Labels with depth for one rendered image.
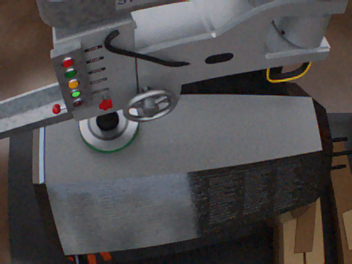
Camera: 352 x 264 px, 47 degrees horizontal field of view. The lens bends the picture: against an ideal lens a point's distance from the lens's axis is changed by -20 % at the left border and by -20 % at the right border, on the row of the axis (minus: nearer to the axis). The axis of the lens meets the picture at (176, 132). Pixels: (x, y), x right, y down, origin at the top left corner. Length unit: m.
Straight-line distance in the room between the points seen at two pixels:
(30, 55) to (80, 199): 1.59
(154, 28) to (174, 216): 0.75
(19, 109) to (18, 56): 1.60
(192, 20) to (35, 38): 2.04
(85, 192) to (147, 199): 0.22
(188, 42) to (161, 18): 0.11
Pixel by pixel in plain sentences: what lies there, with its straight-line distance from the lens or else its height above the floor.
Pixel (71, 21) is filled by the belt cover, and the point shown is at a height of 1.62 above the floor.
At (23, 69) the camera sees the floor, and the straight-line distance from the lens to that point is 3.02.
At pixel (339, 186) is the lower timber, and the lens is 2.56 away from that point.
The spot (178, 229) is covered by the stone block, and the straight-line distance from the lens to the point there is 1.75.
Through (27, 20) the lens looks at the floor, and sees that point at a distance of 3.32.
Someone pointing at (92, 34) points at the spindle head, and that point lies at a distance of 1.05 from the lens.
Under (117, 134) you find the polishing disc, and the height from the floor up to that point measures 0.90.
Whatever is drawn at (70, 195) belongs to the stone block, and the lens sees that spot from 1.68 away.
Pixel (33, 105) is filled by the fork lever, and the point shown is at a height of 1.10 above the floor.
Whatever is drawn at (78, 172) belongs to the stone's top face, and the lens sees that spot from 1.66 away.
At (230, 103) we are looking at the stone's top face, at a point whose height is 0.84.
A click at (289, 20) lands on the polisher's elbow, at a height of 1.37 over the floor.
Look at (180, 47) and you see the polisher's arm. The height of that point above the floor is 1.39.
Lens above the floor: 2.37
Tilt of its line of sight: 65 degrees down
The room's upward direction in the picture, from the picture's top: 2 degrees clockwise
